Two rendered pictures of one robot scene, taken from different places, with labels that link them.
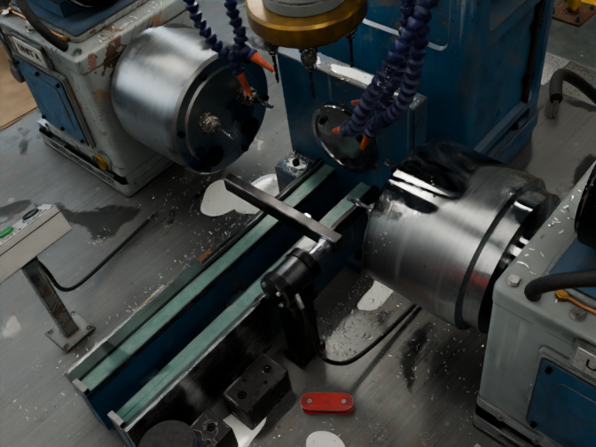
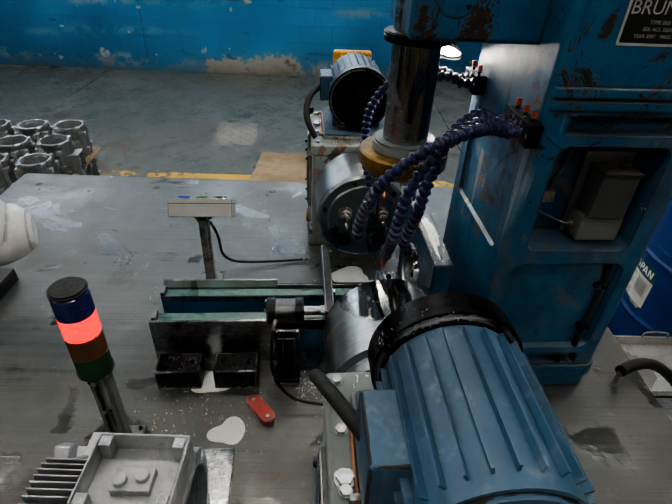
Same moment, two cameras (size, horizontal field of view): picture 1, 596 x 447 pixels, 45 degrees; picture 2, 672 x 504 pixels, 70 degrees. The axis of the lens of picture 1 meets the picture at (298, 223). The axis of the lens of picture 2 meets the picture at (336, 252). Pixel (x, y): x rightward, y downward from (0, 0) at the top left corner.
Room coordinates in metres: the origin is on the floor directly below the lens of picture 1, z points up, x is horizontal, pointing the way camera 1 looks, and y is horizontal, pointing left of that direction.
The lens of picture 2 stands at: (0.12, -0.52, 1.72)
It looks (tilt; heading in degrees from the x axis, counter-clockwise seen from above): 35 degrees down; 36
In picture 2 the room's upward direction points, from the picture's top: 3 degrees clockwise
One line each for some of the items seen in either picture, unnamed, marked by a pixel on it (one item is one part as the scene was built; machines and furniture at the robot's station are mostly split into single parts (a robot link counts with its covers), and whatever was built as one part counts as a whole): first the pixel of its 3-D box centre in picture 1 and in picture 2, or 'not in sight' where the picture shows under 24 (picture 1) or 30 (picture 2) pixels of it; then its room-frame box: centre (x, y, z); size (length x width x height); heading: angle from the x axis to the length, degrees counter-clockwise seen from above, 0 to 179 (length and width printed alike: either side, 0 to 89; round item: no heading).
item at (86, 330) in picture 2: not in sight; (79, 322); (0.34, 0.17, 1.14); 0.06 x 0.06 x 0.04
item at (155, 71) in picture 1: (174, 89); (357, 193); (1.19, 0.20, 1.04); 0.37 x 0.25 x 0.25; 42
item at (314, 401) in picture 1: (326, 403); (260, 409); (0.58, 0.00, 0.81); 0.09 x 0.03 x 0.02; 79
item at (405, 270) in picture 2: (342, 138); (408, 272); (0.98, -0.11, 1.01); 0.15 x 0.02 x 0.15; 42
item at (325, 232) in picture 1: (279, 211); (326, 279); (0.83, 0.03, 1.01); 0.26 x 0.04 x 0.03; 42
